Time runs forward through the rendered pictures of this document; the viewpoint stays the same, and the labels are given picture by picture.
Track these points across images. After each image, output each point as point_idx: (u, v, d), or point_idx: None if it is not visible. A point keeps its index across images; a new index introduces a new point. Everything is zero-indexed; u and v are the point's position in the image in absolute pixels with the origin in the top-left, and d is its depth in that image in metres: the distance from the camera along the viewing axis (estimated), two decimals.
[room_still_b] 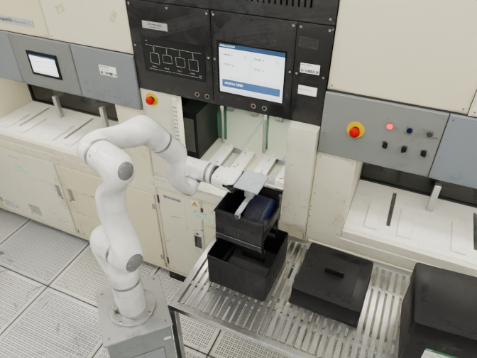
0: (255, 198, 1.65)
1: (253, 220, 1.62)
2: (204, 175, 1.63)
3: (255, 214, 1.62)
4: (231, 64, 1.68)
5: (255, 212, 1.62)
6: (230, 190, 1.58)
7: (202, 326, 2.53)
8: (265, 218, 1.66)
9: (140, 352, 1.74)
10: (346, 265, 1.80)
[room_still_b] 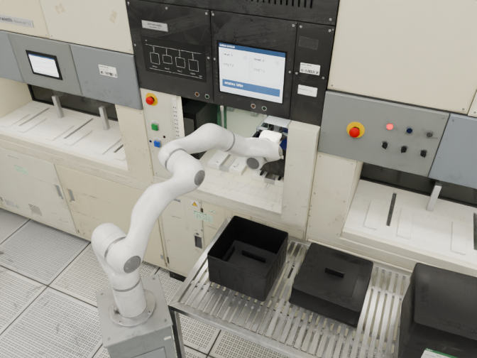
0: None
1: None
2: None
3: None
4: (231, 64, 1.68)
5: None
6: (285, 138, 2.01)
7: (202, 326, 2.53)
8: None
9: (140, 352, 1.74)
10: (346, 265, 1.80)
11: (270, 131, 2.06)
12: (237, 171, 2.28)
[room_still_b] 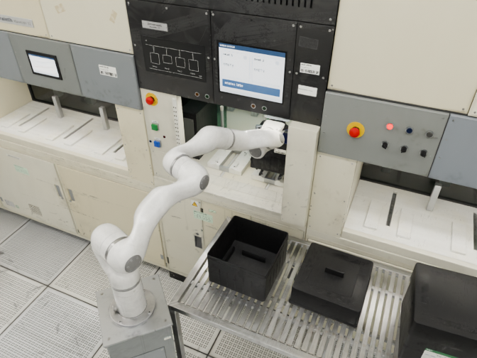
0: None
1: None
2: None
3: None
4: (231, 64, 1.68)
5: None
6: (288, 127, 2.03)
7: (202, 326, 2.53)
8: None
9: (140, 352, 1.74)
10: (346, 265, 1.80)
11: (272, 121, 2.08)
12: (237, 171, 2.28)
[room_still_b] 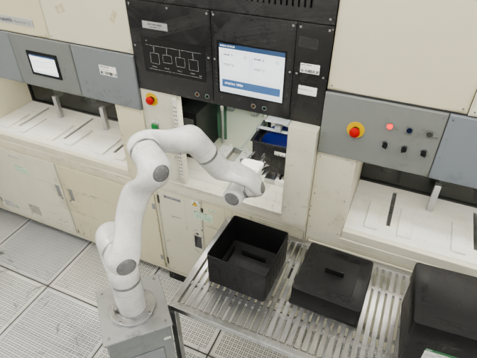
0: None
1: None
2: None
3: None
4: (231, 64, 1.68)
5: None
6: (268, 167, 1.82)
7: (202, 326, 2.53)
8: None
9: (140, 352, 1.74)
10: (346, 265, 1.80)
11: (250, 158, 1.86)
12: None
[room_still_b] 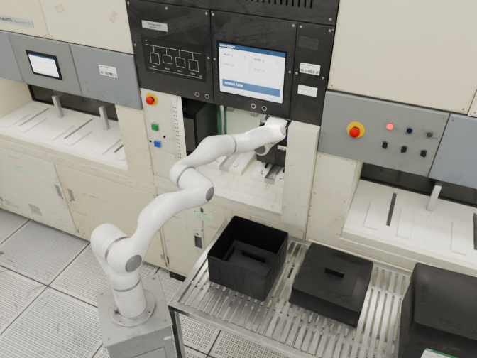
0: None
1: None
2: None
3: None
4: (231, 64, 1.68)
5: None
6: None
7: (202, 326, 2.53)
8: None
9: (140, 352, 1.74)
10: (346, 265, 1.80)
11: (275, 118, 2.11)
12: (237, 171, 2.28)
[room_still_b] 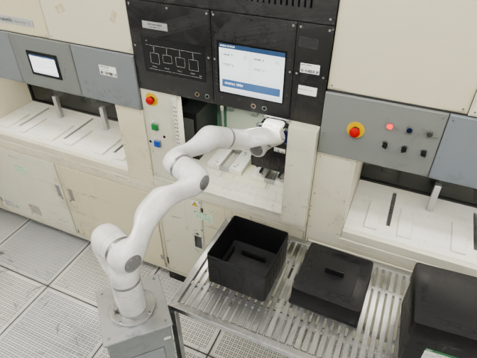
0: None
1: None
2: None
3: None
4: (231, 64, 1.68)
5: None
6: (288, 126, 2.03)
7: (202, 326, 2.53)
8: None
9: (140, 352, 1.74)
10: (346, 265, 1.80)
11: (273, 118, 2.07)
12: (237, 171, 2.28)
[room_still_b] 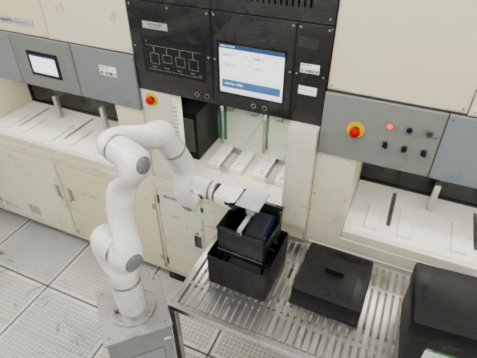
0: (256, 215, 1.70)
1: (254, 236, 1.67)
2: (207, 192, 1.68)
3: (255, 231, 1.67)
4: (231, 64, 1.68)
5: (257, 229, 1.67)
6: (231, 208, 1.63)
7: (202, 326, 2.53)
8: (266, 234, 1.71)
9: (140, 352, 1.74)
10: (346, 265, 1.80)
11: None
12: (237, 171, 2.28)
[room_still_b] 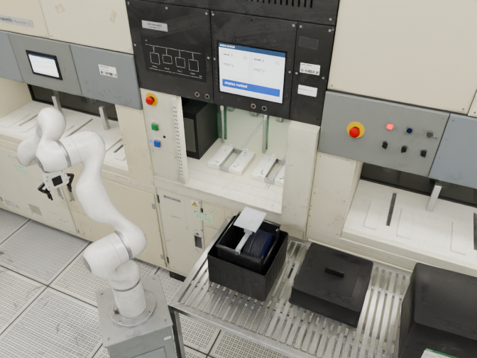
0: (254, 234, 1.77)
1: (252, 254, 1.74)
2: None
3: (254, 249, 1.74)
4: (231, 64, 1.68)
5: (255, 246, 1.74)
6: (72, 173, 1.95)
7: (202, 326, 2.53)
8: (264, 251, 1.78)
9: (140, 352, 1.74)
10: (346, 265, 1.80)
11: (47, 190, 1.91)
12: (237, 171, 2.28)
